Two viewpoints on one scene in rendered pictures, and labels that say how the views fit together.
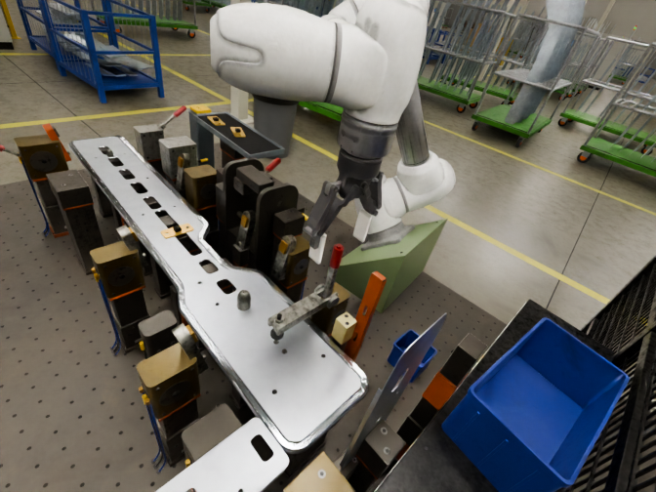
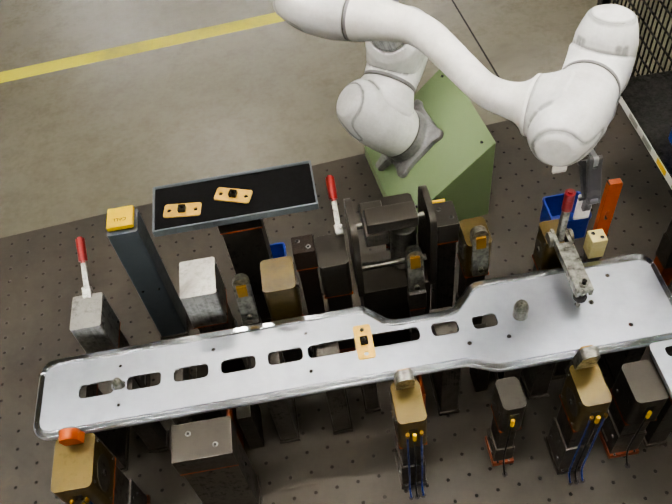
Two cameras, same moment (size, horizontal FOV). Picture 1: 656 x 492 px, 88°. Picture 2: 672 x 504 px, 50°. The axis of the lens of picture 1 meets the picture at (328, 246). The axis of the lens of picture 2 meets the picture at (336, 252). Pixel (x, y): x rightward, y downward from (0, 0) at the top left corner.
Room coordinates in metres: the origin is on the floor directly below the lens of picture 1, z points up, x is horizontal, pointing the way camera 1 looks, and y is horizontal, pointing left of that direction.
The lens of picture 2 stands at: (0.14, 0.97, 2.33)
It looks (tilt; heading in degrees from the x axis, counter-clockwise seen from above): 52 degrees down; 320
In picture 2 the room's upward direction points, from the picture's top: 9 degrees counter-clockwise
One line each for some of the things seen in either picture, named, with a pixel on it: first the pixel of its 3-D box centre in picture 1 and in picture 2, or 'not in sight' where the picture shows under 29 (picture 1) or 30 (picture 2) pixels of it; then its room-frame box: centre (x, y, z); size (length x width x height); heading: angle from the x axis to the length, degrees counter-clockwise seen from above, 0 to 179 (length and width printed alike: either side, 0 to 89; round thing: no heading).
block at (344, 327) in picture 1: (331, 366); (583, 283); (0.49, -0.08, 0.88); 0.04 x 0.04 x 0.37; 52
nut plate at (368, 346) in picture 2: (177, 229); (364, 340); (0.74, 0.43, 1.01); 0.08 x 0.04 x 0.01; 142
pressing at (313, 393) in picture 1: (172, 229); (355, 347); (0.74, 0.45, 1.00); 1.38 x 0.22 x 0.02; 52
